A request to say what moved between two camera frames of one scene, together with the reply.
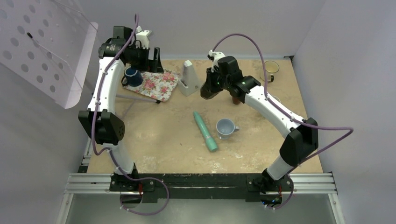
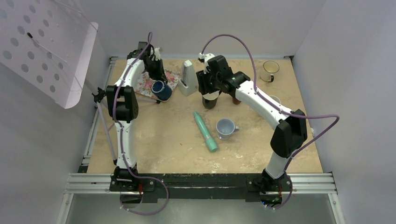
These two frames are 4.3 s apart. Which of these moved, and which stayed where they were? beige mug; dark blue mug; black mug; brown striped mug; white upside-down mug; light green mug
Moved: dark blue mug; black mug
Stayed: beige mug; brown striped mug; white upside-down mug; light green mug
